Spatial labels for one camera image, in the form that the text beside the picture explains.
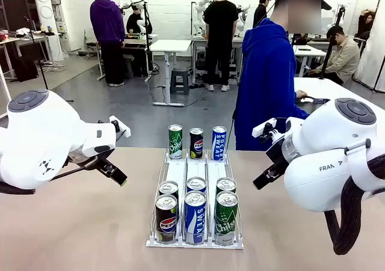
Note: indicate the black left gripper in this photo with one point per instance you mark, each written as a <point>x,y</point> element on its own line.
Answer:
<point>87,160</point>

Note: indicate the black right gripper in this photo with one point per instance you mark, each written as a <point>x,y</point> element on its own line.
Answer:
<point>278,155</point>

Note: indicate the black Pepsi can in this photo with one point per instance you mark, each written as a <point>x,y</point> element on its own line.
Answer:
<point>196,144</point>
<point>168,187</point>
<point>166,220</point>

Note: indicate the blue Pocari Sweat can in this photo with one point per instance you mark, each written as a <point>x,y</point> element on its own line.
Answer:
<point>196,184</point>
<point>195,220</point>
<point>219,144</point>

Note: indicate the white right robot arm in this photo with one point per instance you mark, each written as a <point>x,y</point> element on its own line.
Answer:
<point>331,151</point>

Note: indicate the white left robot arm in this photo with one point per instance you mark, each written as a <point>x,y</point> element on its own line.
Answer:
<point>45,138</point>

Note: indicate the person in blue hoodie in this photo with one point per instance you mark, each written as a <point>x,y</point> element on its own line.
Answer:
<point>264,87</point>

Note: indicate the seated person in beige jacket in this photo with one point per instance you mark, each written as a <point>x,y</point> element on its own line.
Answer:
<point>343,57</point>

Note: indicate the person in black t-shirt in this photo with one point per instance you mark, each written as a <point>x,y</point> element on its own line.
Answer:
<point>221,27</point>

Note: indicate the person in black jacket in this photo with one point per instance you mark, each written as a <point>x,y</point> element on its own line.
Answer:
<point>261,12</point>

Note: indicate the dark-haired person in black top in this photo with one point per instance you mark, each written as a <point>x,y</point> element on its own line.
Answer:
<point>365,24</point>

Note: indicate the person's right hand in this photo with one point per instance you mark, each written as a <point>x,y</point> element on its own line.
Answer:
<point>301,95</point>

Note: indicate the green Chilsung can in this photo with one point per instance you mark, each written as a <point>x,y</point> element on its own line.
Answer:
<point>226,184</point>
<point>226,220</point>
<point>175,141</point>

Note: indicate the clear acrylic can rack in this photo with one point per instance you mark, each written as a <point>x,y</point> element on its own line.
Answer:
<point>195,170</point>

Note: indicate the large white table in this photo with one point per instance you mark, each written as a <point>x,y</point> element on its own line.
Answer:
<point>331,87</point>

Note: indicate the grey plastic stool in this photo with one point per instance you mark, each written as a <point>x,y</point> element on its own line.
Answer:
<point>179,81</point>

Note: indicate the black tripod pole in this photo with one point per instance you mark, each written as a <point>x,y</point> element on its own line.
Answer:
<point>326,63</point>

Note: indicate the white desk with dark item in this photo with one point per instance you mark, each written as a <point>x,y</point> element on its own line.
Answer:
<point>309,51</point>

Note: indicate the black microphone stand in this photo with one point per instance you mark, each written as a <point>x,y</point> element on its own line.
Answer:
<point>39,60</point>

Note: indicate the black bag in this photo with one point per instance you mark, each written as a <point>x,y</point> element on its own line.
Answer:
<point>25,69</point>

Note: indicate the white standing desk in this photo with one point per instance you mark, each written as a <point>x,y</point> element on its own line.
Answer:
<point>171,45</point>

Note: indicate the cluttered white desk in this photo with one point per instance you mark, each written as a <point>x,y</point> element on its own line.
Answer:
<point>30,39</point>

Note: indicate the white partition panel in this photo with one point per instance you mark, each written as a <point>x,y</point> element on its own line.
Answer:
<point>373,57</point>

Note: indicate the white tower air conditioner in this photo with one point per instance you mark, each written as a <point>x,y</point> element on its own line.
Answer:
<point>45,12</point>

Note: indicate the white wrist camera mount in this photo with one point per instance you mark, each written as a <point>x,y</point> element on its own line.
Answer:
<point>264,128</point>
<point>121,126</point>

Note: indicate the white table frame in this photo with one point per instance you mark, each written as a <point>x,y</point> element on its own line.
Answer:
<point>4,87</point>

